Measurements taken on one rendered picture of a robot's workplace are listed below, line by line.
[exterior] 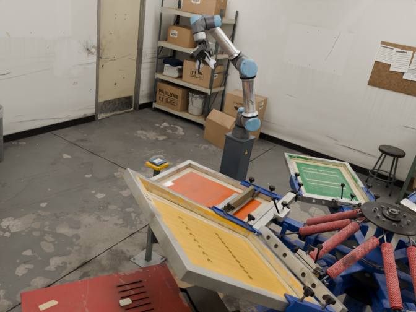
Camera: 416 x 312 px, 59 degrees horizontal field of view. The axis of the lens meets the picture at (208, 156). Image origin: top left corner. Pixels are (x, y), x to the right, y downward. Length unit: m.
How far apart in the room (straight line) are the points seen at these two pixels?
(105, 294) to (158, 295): 0.20
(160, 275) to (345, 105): 4.75
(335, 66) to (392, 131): 1.25
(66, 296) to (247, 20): 5.50
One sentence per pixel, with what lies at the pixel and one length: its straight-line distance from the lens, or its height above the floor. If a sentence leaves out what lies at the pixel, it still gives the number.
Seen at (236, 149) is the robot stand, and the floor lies 1.11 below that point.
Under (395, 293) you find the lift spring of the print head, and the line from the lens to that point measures 1.90.
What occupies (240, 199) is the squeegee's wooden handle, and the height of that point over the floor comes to 1.04.
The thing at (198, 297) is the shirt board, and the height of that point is 0.95.
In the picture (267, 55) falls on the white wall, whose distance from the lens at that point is 6.28.
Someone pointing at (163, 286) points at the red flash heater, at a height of 1.10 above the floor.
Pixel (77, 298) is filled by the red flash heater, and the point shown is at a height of 1.10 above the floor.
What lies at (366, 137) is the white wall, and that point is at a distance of 5.98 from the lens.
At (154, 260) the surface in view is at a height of 0.01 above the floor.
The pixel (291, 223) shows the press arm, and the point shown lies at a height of 1.04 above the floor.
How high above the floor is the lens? 2.22
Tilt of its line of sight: 24 degrees down
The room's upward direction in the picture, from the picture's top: 9 degrees clockwise
